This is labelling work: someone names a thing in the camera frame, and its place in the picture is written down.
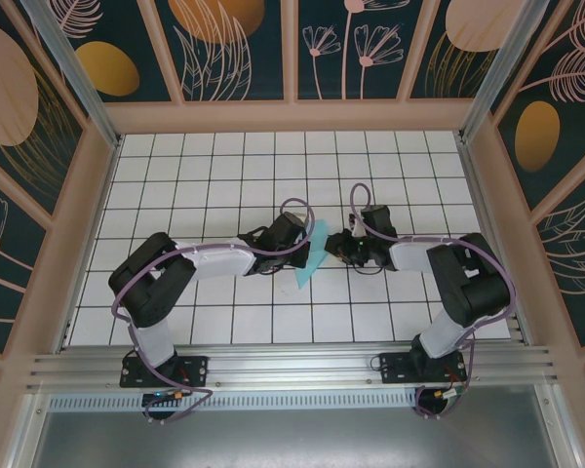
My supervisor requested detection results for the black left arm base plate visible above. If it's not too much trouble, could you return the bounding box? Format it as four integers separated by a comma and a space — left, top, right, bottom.
119, 354, 211, 390

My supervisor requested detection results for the aluminium corner post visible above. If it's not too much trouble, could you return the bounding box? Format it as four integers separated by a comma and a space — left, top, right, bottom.
19, 0, 124, 150
459, 0, 536, 145

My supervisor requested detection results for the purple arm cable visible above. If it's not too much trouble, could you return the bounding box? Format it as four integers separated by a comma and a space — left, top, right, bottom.
349, 182, 518, 421
112, 196, 315, 426

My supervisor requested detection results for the small black circuit board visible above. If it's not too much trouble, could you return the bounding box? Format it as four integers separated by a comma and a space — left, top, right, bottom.
142, 389, 192, 409
431, 384, 469, 404

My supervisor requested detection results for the long aluminium base rail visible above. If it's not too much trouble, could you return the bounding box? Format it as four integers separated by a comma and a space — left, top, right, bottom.
26, 344, 562, 392

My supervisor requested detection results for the aluminium table side rail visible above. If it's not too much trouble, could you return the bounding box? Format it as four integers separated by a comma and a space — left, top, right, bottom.
454, 134, 527, 345
53, 135, 124, 355

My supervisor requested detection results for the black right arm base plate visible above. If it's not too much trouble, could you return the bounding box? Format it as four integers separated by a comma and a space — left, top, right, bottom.
377, 351, 468, 387

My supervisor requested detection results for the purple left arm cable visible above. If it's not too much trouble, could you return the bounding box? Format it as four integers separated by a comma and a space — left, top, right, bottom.
112, 196, 315, 426

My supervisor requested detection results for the light blue paper sheet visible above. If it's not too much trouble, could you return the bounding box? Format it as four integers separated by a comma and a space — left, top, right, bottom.
292, 219, 332, 293

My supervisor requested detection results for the slotted grey cable duct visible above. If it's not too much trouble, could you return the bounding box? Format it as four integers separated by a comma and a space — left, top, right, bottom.
47, 392, 423, 411

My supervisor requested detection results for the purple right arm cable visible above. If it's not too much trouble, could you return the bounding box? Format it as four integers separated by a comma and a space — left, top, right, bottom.
349, 182, 518, 421

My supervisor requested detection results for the grey metal sheet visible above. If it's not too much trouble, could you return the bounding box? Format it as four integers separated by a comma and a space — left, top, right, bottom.
23, 384, 566, 468

